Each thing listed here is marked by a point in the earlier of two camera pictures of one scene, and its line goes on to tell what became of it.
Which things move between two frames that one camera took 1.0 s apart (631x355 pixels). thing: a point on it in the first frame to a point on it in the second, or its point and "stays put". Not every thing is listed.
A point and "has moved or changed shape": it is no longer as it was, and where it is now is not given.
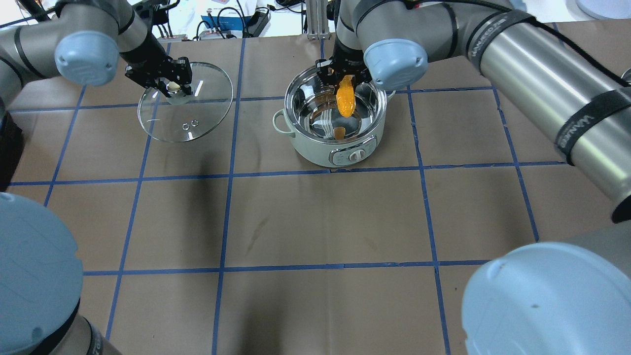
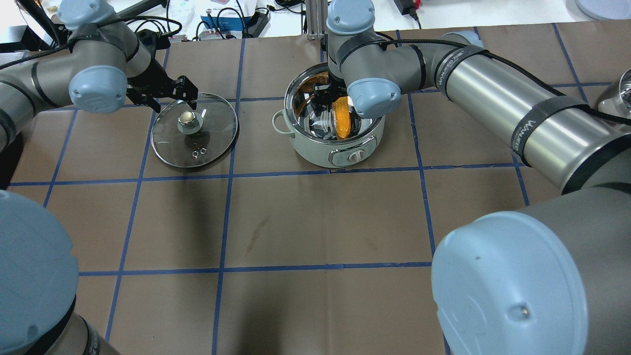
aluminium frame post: [318, 23] stays put
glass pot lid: [183, 117] has moved or changed shape
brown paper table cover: [231, 244] stays put
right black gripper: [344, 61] to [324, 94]
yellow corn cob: [345, 96] has moved or changed shape
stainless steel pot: [321, 133] stays put
